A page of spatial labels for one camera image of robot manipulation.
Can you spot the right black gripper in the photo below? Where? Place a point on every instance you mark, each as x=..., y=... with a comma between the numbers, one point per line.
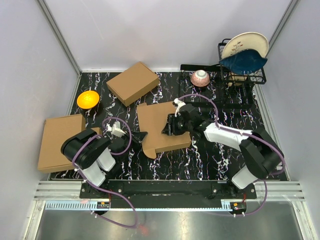
x=170, y=128

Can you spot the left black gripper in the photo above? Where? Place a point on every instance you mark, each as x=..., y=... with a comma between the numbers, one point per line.
x=137, y=137

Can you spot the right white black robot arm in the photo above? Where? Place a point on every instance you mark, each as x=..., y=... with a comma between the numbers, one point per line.
x=260, y=153

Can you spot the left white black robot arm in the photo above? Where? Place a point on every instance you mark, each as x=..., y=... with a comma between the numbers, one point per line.
x=98, y=157

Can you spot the small cardboard box left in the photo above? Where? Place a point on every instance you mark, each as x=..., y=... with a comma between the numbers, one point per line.
x=97, y=130

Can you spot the closed cardboard box back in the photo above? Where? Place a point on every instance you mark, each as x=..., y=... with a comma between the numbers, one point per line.
x=133, y=83

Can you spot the large cardboard box left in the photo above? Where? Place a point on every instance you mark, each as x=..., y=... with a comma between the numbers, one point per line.
x=56, y=131

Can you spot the pink patterned bowl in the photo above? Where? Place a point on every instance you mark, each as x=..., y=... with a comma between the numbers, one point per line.
x=200, y=78

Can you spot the orange bowl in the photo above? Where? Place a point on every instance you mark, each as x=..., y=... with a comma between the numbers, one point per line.
x=88, y=99

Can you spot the beige cup in rack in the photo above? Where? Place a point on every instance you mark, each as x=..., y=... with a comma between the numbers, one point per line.
x=235, y=81

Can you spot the blue leaf plate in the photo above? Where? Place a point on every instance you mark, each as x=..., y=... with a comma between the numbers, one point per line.
x=244, y=62

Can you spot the cream floral plate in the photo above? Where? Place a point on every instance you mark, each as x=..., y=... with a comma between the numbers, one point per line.
x=248, y=40

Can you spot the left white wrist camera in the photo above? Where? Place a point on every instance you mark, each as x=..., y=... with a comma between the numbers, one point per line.
x=115, y=129

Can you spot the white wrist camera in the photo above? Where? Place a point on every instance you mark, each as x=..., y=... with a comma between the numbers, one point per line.
x=115, y=129
x=178, y=104

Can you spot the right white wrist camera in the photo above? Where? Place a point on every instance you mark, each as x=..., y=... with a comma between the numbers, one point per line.
x=178, y=104

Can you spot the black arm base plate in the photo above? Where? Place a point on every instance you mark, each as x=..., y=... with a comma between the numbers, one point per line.
x=216, y=189

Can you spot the black wire dish rack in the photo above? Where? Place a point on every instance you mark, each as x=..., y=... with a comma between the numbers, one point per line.
x=232, y=91

